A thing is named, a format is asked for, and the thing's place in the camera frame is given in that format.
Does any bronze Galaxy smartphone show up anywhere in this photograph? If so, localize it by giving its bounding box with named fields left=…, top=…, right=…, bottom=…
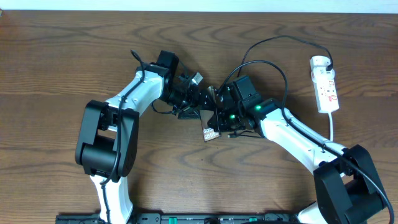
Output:
left=198, top=85, right=222, bottom=142

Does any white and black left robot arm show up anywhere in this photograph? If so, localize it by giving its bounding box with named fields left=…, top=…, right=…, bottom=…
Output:
left=75, top=50, right=203, bottom=223

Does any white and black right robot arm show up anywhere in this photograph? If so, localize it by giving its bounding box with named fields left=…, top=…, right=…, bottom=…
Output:
left=216, top=76, right=395, bottom=223

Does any white USB charger plug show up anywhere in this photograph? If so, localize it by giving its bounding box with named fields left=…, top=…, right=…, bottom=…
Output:
left=310, top=55, right=333, bottom=71

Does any white power strip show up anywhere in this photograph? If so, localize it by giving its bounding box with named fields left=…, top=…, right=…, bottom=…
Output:
left=311, top=67, right=340, bottom=114

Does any white power strip cord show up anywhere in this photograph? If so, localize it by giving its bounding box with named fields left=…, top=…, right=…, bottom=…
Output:
left=328, top=112, right=335, bottom=142

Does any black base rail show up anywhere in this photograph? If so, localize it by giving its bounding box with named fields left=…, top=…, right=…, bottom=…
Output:
left=55, top=213, right=300, bottom=224

